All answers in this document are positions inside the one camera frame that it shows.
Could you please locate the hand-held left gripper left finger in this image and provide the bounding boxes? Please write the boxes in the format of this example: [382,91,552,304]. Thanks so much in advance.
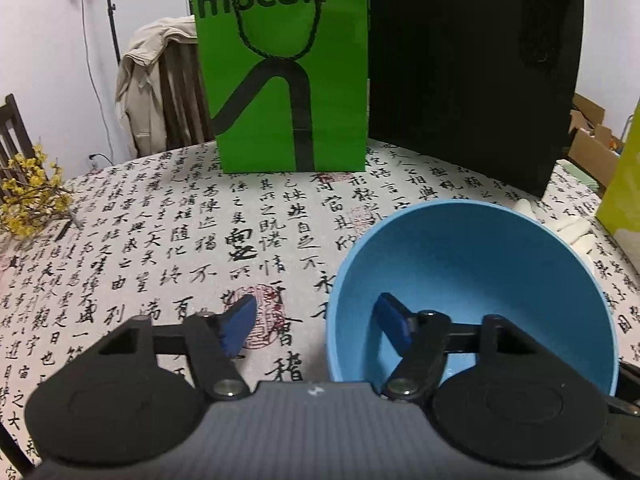
[97,294,258,402]

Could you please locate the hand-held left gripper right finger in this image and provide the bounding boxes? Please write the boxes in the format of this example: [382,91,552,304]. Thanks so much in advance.
[375,292,546,403]

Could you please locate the blue bowl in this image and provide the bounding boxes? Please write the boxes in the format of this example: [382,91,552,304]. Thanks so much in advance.
[324,199,620,401]

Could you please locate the calligraphy print tablecloth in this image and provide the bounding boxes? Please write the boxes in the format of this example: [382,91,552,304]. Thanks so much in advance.
[0,137,640,480]

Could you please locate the white glove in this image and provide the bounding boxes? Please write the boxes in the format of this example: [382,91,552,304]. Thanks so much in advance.
[515,197,601,261]

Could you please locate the green paper bag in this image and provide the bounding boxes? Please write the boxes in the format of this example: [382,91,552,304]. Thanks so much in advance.
[185,0,371,173]

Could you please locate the brown wooden chair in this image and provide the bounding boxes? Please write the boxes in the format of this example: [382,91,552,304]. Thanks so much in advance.
[160,42,216,151]

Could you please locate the yellow flower branches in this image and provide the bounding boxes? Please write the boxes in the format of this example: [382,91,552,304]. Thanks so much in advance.
[0,145,76,241]

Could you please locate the yellow-green snack bag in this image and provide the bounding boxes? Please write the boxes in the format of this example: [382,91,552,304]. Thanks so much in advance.
[595,100,640,241]

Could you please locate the black paper bag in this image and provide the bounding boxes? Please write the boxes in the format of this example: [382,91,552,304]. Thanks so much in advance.
[367,0,586,198]

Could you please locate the beige jacket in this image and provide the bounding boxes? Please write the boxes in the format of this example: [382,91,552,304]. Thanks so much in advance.
[116,16,201,158]

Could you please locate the cardboard box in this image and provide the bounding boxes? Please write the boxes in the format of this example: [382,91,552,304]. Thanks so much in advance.
[570,92,626,186]

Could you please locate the dark wooden chair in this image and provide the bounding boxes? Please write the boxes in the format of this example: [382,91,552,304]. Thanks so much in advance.
[0,92,51,186]

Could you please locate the studio light on stand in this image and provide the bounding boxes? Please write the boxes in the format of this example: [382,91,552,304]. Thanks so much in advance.
[102,0,123,66]

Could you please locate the black light cable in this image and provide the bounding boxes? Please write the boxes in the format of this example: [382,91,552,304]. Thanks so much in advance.
[77,0,116,161]

